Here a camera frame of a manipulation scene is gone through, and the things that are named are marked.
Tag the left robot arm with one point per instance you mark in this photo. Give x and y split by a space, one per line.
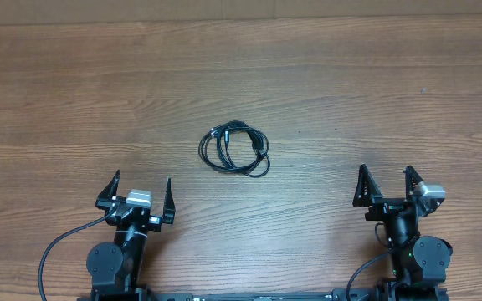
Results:
115 266

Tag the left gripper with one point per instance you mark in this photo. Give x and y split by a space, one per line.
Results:
130 211

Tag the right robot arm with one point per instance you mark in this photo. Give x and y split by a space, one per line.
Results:
419 262

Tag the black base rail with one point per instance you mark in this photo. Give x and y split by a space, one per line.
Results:
337 294

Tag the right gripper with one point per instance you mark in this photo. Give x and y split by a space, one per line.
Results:
392 205

